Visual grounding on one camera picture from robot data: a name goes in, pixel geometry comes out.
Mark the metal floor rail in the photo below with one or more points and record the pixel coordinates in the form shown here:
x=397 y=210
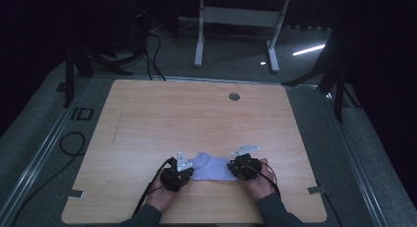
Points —
x=39 y=158
x=357 y=161

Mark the black tripod stand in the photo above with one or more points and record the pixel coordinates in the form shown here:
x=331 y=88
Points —
x=69 y=76
x=339 y=89

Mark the person's right hand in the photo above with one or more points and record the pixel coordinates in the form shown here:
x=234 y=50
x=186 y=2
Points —
x=260 y=186

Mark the white desk frame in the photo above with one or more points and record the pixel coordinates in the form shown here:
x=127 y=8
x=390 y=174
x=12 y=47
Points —
x=239 y=16

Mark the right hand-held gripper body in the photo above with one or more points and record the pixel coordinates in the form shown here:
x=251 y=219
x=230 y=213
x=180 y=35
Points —
x=244 y=166

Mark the person's left hand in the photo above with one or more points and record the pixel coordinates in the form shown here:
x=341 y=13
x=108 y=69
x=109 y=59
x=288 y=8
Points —
x=160 y=197

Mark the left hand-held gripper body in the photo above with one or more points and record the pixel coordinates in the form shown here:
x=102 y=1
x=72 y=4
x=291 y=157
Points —
x=175 y=178

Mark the round table grommet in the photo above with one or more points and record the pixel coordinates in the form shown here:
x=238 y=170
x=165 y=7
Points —
x=234 y=96

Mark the light purple sock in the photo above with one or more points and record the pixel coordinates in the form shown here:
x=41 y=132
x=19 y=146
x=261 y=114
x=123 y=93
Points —
x=209 y=168

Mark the grey tape piece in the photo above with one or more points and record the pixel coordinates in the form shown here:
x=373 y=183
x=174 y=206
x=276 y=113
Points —
x=76 y=194
x=316 y=189

